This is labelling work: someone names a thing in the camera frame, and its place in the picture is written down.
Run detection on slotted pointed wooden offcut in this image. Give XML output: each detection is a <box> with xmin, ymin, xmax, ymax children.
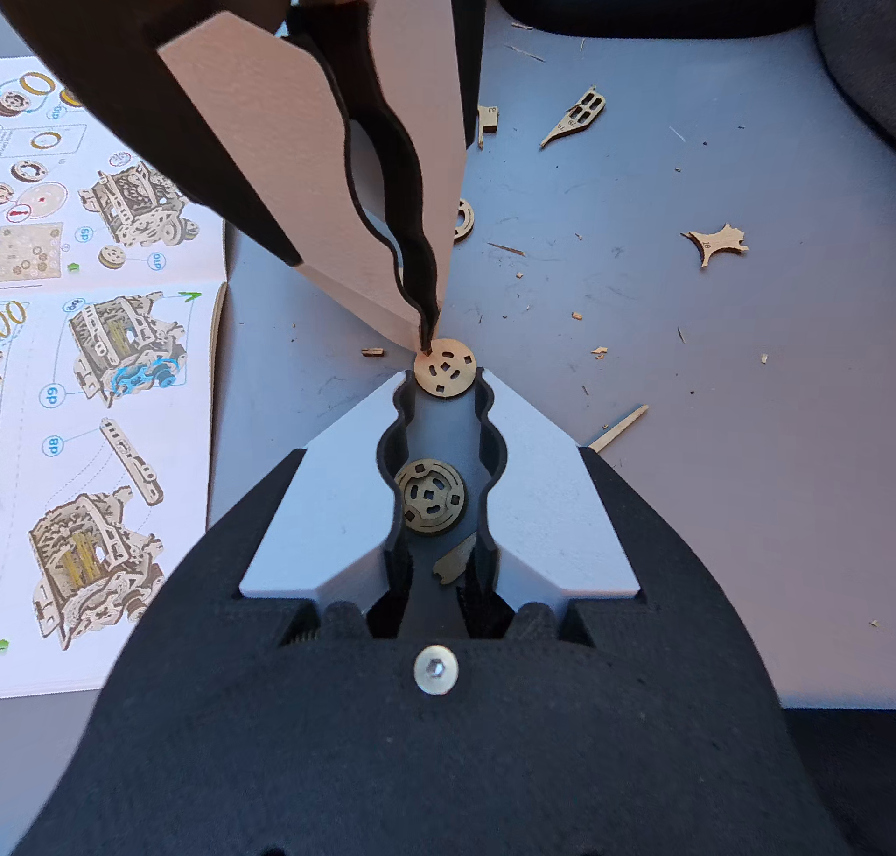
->
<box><xmin>539</xmin><ymin>86</ymin><xmax>606</xmax><ymax>150</ymax></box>

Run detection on long wooden sliver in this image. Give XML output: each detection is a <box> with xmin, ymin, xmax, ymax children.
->
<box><xmin>433</xmin><ymin>404</ymin><xmax>648</xmax><ymax>584</ymax></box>

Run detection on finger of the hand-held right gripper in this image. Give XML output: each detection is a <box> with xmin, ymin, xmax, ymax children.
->
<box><xmin>157</xmin><ymin>10</ymin><xmax>429</xmax><ymax>349</ymax></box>
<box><xmin>286</xmin><ymin>0</ymin><xmax>469</xmax><ymax>349</ymax></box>

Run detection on scattered wood splinters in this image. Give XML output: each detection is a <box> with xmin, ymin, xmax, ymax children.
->
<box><xmin>287</xmin><ymin>19</ymin><xmax>883</xmax><ymax>629</ymax></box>

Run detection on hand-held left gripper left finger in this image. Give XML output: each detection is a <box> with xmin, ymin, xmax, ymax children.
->
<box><xmin>238</xmin><ymin>372</ymin><xmax>421</xmax><ymax>638</ymax></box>

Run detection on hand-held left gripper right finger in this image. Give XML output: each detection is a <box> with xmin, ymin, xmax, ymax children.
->
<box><xmin>462</xmin><ymin>366</ymin><xmax>643</xmax><ymax>638</ymax></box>

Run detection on slotted wooden disc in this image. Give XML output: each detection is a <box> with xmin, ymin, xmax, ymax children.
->
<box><xmin>414</xmin><ymin>338</ymin><xmax>478</xmax><ymax>400</ymax></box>

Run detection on grey desk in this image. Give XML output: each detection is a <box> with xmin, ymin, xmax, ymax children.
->
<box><xmin>0</xmin><ymin>0</ymin><xmax>896</xmax><ymax>856</ymax></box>

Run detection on star-shaped wooden offcut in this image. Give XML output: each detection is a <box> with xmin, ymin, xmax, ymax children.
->
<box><xmin>680</xmin><ymin>223</ymin><xmax>750</xmax><ymax>269</ymax></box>

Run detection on white instruction booklet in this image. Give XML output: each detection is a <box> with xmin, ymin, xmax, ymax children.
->
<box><xmin>0</xmin><ymin>56</ymin><xmax>228</xmax><ymax>699</ymax></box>

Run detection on assembled wooden wheel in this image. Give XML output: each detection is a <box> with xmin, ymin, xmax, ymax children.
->
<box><xmin>395</xmin><ymin>458</ymin><xmax>469</xmax><ymax>536</ymax></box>

